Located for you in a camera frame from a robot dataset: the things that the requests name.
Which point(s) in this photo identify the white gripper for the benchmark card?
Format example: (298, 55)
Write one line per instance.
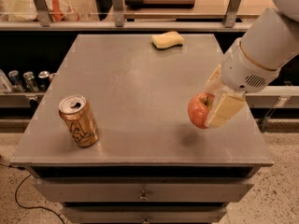
(244, 69)

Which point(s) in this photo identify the red apple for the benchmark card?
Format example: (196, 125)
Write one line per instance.
(198, 109)

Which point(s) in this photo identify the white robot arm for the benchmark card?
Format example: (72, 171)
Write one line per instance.
(254, 60)

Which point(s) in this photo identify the orange soda can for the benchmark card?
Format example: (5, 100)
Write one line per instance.
(77, 114)

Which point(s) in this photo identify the small red can on shelf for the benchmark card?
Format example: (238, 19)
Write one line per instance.
(51, 77)

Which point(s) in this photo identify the dark can on shelf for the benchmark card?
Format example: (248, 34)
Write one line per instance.
(44, 78)

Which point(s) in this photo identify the green silver can on shelf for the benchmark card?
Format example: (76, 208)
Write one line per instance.
(30, 80)

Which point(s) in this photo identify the yellow sponge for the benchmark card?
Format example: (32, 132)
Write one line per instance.
(167, 40)

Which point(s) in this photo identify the grey drawer cabinet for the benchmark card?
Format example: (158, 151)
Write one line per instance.
(139, 97)

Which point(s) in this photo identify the lower drawer with knob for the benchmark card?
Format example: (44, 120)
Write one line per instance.
(144, 215)

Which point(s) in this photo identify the drawer with knob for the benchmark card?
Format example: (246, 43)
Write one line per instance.
(202, 191)
(144, 215)

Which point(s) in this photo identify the upper drawer with knob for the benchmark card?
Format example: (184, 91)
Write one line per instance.
(202, 191)

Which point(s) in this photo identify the white orange plastic bag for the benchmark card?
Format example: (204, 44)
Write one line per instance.
(27, 10)

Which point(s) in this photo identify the right metal bracket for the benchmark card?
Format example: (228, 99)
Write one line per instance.
(231, 13)

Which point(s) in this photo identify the metal bracket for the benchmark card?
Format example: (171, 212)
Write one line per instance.
(231, 13)
(43, 13)
(118, 12)

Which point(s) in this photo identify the middle metal bracket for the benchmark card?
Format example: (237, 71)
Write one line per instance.
(118, 12)

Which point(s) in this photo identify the left metal bracket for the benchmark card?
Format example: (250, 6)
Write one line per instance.
(43, 13)

